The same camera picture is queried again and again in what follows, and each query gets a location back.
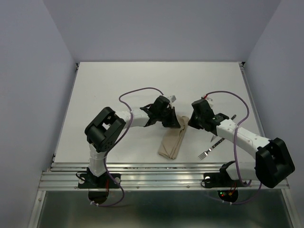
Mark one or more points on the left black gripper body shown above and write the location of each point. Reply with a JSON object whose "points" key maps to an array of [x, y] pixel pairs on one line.
{"points": [[166, 117]]}

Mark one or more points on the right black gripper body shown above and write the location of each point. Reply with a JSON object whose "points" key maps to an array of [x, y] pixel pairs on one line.
{"points": [[195, 121]]}

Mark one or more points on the beige cloth napkin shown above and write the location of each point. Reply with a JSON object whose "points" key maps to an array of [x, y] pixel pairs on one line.
{"points": [[172, 140]]}

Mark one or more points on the steel fork black handle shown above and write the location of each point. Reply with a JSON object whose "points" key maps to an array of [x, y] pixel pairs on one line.
{"points": [[205, 153]]}

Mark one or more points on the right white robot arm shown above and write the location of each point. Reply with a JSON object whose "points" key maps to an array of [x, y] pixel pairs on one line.
{"points": [[272, 164]]}

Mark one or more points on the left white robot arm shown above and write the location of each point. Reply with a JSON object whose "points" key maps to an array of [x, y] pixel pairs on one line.
{"points": [[103, 132]]}

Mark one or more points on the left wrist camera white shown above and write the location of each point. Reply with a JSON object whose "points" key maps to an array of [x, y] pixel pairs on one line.
{"points": [[172, 98]]}

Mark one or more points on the steel knife black handle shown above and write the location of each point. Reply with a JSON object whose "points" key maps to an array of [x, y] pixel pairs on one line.
{"points": [[226, 130]]}

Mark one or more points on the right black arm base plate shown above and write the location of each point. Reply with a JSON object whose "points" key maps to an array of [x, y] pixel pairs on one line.
{"points": [[220, 179]]}

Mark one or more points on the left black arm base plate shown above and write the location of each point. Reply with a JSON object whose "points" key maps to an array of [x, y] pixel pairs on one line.
{"points": [[86, 180]]}

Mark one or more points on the aluminium front rail frame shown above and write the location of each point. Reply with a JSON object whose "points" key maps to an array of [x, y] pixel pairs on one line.
{"points": [[134, 176]]}

